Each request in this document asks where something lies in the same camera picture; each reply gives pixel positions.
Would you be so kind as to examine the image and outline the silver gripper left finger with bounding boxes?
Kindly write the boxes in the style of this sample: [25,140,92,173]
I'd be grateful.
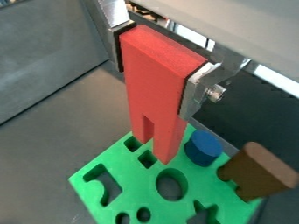
[96,0,136,72]

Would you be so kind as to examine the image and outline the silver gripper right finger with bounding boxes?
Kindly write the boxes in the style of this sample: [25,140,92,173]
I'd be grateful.
[179,50,250,121]

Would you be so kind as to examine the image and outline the red double-square forked block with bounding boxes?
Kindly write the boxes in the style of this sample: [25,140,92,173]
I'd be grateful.
[120,24,207,163]

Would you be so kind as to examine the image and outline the green shape sorter board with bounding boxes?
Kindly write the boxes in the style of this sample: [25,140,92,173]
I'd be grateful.
[69,134,262,224]

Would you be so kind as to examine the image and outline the blue cylinder block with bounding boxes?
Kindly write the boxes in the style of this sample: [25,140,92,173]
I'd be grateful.
[184,130,223,167]

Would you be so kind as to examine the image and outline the brown arch-legged block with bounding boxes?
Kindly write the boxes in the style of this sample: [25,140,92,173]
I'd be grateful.
[218,142,299,202]

